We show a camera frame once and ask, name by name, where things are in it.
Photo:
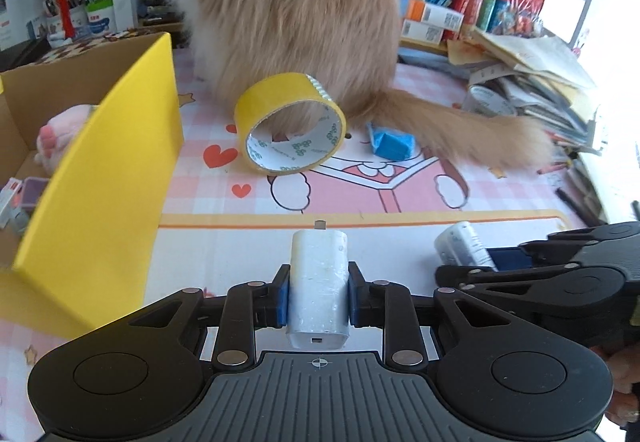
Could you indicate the small purple box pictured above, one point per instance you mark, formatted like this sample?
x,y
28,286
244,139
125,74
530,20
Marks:
x,y
32,192

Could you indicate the pink plush toy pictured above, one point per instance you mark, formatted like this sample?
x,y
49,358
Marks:
x,y
65,126

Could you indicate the person's right hand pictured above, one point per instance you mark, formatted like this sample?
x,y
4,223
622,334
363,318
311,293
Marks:
x,y
627,382

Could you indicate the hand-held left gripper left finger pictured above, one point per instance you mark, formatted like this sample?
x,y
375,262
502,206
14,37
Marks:
x,y
283,294

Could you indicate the blue wrapper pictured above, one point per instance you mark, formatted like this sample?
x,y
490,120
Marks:
x,y
392,141

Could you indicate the yellow tape roll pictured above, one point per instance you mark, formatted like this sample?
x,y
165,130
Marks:
x,y
265,96

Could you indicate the white masking tape roll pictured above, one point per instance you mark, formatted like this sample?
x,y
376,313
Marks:
x,y
480,94

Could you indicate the white green-rimmed pen holder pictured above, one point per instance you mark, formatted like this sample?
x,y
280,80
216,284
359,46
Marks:
x,y
100,19

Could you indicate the pile of papers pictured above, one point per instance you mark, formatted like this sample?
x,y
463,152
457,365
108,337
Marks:
x,y
540,56

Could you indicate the white power adapter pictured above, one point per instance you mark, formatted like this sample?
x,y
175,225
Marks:
x,y
317,282

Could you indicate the small white rounded device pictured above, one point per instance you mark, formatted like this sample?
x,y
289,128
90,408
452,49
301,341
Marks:
x,y
460,244

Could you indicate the light blue notebook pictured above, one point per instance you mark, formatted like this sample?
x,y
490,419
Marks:
x,y
420,56

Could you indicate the white orange carton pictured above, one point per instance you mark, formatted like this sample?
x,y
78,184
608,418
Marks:
x,y
420,32
435,14

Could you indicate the yellow cardboard box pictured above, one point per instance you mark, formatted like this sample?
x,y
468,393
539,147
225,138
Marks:
x,y
100,202

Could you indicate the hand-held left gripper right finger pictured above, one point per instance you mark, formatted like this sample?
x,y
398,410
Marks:
x,y
356,294

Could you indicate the bag of colourful trinkets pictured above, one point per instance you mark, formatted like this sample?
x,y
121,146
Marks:
x,y
515,19

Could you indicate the white box with red labels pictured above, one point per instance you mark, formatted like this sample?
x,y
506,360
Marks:
x,y
11,199

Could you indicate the black pen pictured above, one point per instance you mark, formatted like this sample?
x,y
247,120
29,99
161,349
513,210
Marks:
x,y
575,204

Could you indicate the fluffy orange cat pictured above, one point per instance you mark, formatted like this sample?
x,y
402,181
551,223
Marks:
x,y
290,11

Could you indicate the white patterned pen cup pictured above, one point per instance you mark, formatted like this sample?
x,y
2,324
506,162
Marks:
x,y
52,24

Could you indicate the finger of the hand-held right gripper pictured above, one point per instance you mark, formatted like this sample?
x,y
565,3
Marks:
x,y
465,274
505,258

